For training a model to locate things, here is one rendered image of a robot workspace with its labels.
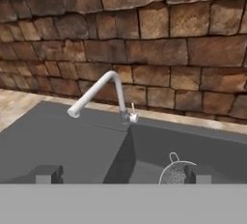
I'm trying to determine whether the grey kitchen sink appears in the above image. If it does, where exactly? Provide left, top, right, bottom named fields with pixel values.
left=0, top=100, right=247, bottom=185

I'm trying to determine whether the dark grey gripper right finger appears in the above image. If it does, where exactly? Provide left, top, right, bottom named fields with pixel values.
left=184, top=164, right=243, bottom=185

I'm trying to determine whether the white sink tap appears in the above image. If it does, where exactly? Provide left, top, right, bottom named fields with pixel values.
left=67, top=70, right=140, bottom=126

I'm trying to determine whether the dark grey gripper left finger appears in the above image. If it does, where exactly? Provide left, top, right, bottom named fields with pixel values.
left=7, top=164, right=64, bottom=185

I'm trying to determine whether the white mesh strainer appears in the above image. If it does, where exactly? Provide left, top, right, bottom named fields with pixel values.
left=158, top=152, right=198, bottom=185

